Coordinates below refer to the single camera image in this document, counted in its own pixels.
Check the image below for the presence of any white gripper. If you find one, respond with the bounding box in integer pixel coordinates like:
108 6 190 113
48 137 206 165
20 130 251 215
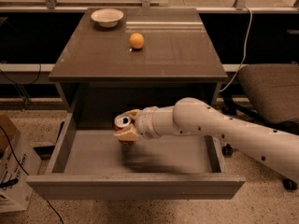
114 106 161 142

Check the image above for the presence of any red coke can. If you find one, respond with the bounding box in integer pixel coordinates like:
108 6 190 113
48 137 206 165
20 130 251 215
113 114 135 145

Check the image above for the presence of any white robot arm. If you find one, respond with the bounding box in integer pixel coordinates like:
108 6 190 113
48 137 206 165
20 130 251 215
114 98 299 183

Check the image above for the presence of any open grey top drawer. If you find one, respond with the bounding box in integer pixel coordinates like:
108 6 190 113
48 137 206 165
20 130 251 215
25 87 247 201

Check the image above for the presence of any grey cabinet with top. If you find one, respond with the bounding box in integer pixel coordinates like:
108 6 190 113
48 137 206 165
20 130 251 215
50 8 227 130

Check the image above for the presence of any orange fruit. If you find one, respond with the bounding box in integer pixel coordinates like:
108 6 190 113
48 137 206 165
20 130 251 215
129 33 144 49

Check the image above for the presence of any white bowl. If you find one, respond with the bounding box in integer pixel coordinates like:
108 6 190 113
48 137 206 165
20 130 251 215
91 8 123 28

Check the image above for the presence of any white cardboard box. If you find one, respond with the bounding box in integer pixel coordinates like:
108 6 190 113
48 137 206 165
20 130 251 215
0 115 41 213

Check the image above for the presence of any grey office chair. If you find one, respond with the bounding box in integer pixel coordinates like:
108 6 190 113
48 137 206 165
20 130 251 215
223 64 299 190

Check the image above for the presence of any black cable on left wall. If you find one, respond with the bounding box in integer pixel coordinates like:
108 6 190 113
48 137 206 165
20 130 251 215
0 63 43 86

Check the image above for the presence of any white cable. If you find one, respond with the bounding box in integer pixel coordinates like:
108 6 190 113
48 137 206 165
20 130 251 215
219 7 253 94

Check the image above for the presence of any black cable on floor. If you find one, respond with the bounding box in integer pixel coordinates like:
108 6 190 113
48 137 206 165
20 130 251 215
0 124 65 224

